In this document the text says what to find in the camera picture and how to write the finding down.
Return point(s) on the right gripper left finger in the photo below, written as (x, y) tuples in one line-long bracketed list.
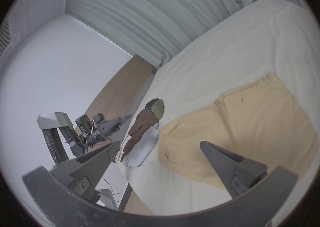
[(90, 166)]

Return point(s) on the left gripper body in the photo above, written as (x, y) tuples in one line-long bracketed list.
[(108, 128)]

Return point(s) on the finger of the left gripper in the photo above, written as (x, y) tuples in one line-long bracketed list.
[(125, 119)]

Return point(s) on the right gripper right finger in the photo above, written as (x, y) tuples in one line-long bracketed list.
[(232, 171)]

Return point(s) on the beige shorts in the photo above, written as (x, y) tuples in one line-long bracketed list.
[(245, 125)]

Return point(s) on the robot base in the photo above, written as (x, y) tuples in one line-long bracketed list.
[(107, 198)]

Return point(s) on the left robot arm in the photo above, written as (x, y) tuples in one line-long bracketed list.
[(50, 120)]

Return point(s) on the bed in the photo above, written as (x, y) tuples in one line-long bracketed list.
[(225, 53)]

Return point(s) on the dark brown garment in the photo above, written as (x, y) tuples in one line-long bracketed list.
[(140, 128)]

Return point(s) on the black and olive garment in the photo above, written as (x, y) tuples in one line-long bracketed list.
[(157, 108)]

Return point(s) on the pale grey garment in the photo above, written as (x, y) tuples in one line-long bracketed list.
[(142, 151)]

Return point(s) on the white ceiling air conditioner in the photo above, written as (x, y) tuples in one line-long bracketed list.
[(8, 35)]

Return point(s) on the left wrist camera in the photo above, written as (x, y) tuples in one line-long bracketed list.
[(98, 117)]

